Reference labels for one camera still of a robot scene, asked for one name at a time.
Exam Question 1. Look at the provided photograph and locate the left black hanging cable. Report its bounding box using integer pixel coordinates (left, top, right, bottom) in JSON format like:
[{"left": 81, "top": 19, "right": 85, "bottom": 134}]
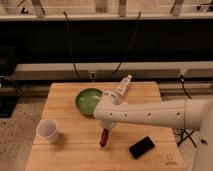
[{"left": 62, "top": 11, "right": 82, "bottom": 81}]

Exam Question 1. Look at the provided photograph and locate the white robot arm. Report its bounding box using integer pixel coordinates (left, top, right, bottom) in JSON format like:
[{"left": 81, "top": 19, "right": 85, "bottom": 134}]
[{"left": 94, "top": 93, "right": 213, "bottom": 171}]

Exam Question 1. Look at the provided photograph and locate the black hanging cable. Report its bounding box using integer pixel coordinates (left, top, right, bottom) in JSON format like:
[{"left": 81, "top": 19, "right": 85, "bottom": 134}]
[
  {"left": 62, "top": 11, "right": 82, "bottom": 81},
  {"left": 103, "top": 10, "right": 142, "bottom": 81}
]

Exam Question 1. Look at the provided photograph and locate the red pepper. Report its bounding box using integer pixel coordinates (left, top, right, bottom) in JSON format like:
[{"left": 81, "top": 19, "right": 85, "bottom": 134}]
[{"left": 99, "top": 129, "right": 109, "bottom": 149}]

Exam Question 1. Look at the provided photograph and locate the wall power outlet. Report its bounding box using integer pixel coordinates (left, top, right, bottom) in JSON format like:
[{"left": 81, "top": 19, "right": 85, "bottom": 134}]
[{"left": 89, "top": 70, "right": 96, "bottom": 80}]

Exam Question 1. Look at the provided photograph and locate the green ceramic bowl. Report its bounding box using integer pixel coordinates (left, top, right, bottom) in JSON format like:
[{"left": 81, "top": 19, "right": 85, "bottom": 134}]
[{"left": 75, "top": 88, "right": 103, "bottom": 117}]

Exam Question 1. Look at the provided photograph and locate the black equipment at left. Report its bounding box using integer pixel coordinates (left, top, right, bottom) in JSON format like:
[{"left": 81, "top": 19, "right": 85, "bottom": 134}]
[{"left": 0, "top": 46, "right": 19, "bottom": 118}]

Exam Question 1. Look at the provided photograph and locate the right black hanging cable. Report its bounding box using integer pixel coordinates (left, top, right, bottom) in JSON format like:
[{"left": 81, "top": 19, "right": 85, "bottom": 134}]
[{"left": 103, "top": 10, "right": 142, "bottom": 81}]

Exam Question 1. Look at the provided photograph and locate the black smartphone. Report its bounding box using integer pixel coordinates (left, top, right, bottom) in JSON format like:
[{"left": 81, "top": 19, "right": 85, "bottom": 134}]
[{"left": 129, "top": 136, "right": 155, "bottom": 159}]

